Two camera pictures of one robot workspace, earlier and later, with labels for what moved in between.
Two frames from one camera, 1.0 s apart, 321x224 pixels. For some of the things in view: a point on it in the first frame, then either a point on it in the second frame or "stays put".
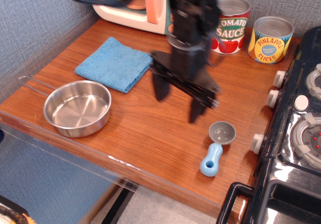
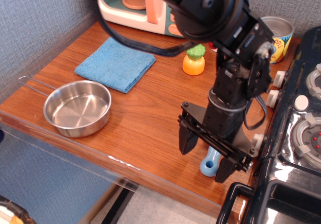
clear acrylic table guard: (47, 177) stays put
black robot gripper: (185, 67) → (219, 126)
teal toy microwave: (150, 12) stays put
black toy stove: (287, 159) stays put
